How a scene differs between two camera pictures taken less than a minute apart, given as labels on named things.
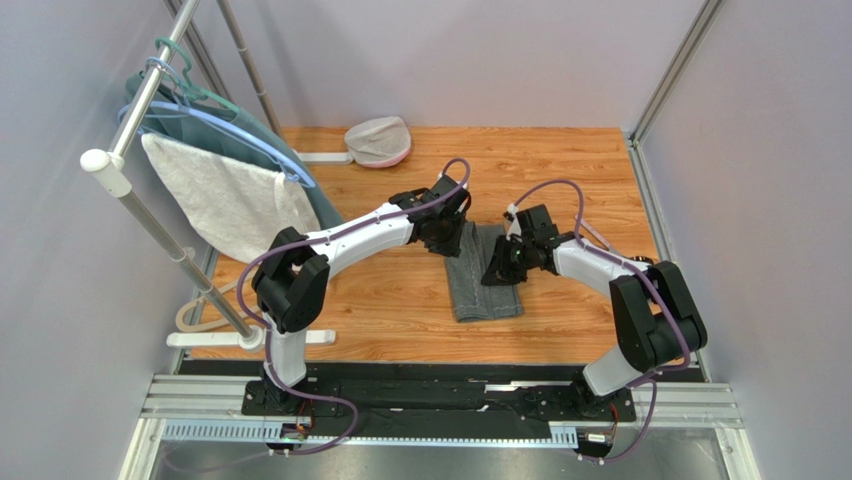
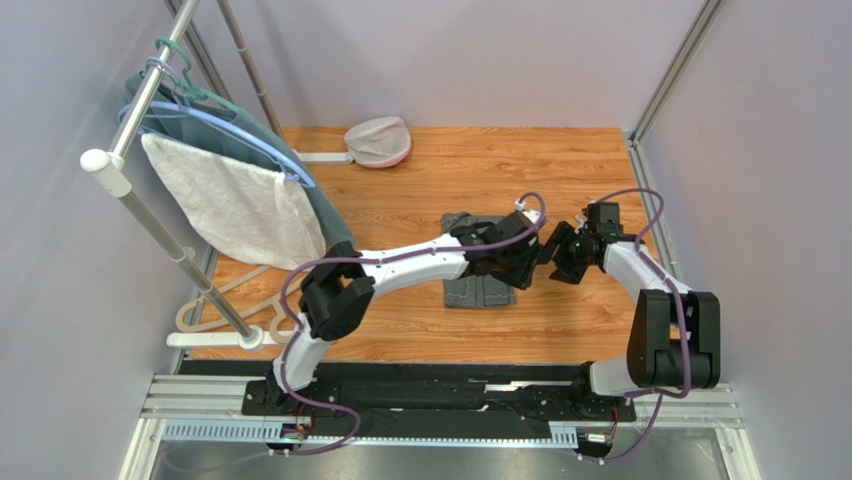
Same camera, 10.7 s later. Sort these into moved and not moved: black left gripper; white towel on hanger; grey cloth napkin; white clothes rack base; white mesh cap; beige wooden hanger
Moved: grey cloth napkin; black left gripper
Not moved: white towel on hanger; beige wooden hanger; white mesh cap; white clothes rack base
